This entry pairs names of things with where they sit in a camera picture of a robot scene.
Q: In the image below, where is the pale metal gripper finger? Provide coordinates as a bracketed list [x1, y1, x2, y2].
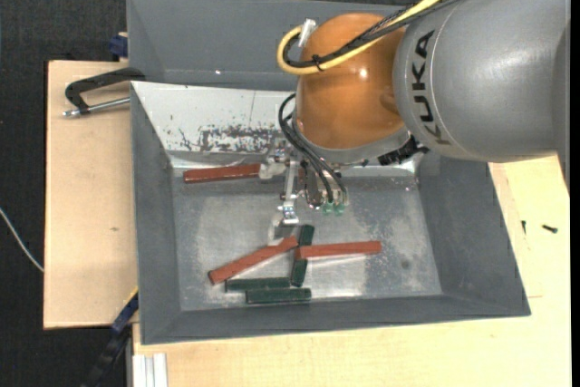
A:
[269, 201, 301, 242]
[259, 150, 290, 181]

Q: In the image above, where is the red-brown flat block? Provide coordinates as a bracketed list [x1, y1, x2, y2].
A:
[182, 162, 264, 185]
[294, 240, 383, 262]
[207, 235, 301, 286]

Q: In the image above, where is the grey metal bin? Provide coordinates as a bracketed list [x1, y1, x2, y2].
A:
[125, 0, 532, 345]

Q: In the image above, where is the dark green flat block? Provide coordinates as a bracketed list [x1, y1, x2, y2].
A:
[224, 276, 292, 293]
[289, 224, 316, 288]
[245, 286, 314, 305]

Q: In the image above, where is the pale cardboard board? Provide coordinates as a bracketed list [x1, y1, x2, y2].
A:
[43, 60, 140, 330]

